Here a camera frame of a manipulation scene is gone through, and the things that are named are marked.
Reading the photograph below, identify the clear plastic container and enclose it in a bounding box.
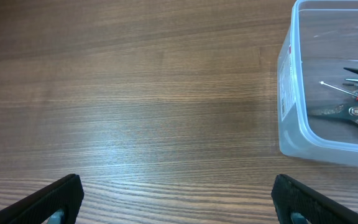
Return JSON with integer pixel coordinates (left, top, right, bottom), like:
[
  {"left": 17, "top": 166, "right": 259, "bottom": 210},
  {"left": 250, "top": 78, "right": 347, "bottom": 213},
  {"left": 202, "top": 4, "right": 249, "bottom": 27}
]
[{"left": 277, "top": 0, "right": 358, "bottom": 166}]

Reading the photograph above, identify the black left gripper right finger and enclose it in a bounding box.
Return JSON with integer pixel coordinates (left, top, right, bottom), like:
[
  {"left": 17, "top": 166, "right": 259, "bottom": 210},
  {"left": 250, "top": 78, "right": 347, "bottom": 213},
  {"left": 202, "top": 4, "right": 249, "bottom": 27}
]
[{"left": 271, "top": 174, "right": 358, "bottom": 224}]

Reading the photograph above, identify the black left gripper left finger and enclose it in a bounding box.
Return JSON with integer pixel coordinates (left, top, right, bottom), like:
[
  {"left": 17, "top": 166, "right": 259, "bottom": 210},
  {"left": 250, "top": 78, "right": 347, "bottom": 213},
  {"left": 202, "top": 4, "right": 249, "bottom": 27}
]
[{"left": 0, "top": 174, "right": 85, "bottom": 224}]

